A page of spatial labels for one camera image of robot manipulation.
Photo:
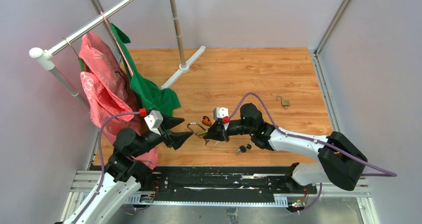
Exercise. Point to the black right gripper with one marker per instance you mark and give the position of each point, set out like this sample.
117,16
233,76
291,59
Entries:
216,130

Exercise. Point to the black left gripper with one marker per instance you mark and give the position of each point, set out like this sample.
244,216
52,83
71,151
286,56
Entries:
177,138

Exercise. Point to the orange black Opel padlock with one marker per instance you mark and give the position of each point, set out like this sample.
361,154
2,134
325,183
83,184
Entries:
206,121

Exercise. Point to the large brass padlock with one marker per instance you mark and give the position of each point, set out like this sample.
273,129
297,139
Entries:
197,129

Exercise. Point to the black-headed key bunch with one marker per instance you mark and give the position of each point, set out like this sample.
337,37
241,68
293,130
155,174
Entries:
243,149

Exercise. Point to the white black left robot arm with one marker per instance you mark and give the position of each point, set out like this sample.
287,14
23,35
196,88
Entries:
122,175

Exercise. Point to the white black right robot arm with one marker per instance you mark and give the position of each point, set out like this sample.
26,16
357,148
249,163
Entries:
338,160

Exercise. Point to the green garment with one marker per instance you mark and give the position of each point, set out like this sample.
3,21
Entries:
148,94

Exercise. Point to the pink patterned garment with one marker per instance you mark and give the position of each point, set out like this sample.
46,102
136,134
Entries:
106,87

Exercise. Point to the small brass padlock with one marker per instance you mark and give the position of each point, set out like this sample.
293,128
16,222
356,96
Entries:
284,102

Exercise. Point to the white metal clothes rack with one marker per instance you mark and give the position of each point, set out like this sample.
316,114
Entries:
44,57

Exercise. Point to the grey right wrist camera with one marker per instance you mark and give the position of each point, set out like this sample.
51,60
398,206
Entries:
220,113

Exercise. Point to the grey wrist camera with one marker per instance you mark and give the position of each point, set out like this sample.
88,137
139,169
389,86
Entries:
220,113
153,120

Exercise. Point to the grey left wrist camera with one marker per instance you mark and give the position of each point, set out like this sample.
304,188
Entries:
153,120

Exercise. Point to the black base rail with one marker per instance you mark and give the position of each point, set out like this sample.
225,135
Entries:
232,186

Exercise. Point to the aluminium frame post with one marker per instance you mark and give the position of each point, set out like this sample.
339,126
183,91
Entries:
366,206

